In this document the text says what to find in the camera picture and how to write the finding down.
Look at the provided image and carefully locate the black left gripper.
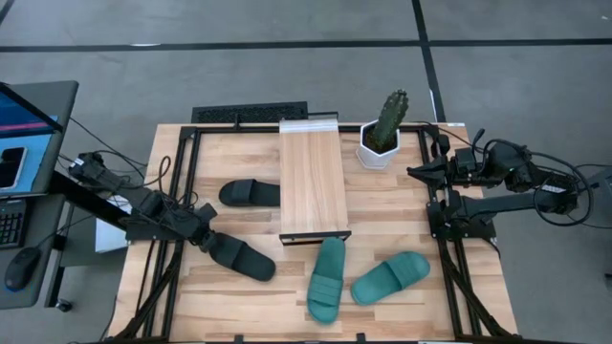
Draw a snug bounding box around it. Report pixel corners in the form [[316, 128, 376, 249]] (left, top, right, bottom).
[[184, 209, 225, 253]]

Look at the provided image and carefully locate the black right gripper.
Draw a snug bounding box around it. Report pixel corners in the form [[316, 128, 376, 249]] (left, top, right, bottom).
[[406, 157, 484, 191]]

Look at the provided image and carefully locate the black slide sandal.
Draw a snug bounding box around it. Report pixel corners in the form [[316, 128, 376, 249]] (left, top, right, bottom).
[[218, 179, 281, 207], [208, 232, 277, 283]]

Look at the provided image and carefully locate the green slide sandal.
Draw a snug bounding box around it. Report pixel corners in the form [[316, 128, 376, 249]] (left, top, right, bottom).
[[350, 250, 431, 307], [306, 236, 347, 326]]

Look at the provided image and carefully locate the white hexagonal plant pot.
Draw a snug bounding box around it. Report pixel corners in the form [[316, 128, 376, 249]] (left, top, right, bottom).
[[356, 118, 402, 171]]

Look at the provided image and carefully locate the green cactus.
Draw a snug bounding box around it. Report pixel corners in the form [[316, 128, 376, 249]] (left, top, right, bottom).
[[371, 89, 410, 153]]

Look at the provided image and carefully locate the white box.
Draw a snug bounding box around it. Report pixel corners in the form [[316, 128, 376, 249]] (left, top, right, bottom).
[[94, 194, 131, 254]]

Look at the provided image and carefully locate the black diagonal support bar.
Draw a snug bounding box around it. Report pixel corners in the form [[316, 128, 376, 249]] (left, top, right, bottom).
[[47, 170, 130, 231]]

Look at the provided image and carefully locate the grey desk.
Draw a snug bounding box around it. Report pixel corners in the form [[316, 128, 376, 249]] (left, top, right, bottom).
[[0, 193, 67, 311]]

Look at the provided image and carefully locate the black computer mouse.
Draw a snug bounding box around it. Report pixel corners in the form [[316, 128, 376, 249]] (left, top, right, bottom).
[[4, 247, 43, 292]]

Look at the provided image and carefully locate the black keyboard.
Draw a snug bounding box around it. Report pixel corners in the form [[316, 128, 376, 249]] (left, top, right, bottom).
[[0, 199, 28, 250]]

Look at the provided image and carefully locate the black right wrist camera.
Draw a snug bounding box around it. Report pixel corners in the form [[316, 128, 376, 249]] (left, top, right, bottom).
[[452, 146, 476, 169]]

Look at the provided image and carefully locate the black aluminium table frame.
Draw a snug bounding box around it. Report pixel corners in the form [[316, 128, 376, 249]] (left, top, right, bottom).
[[102, 122, 522, 344]]

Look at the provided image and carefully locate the wooden shelf with black frame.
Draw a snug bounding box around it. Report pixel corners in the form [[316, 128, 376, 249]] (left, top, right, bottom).
[[278, 118, 353, 247]]

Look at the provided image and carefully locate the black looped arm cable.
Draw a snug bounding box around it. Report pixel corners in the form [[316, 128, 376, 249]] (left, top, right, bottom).
[[530, 151, 595, 228]]

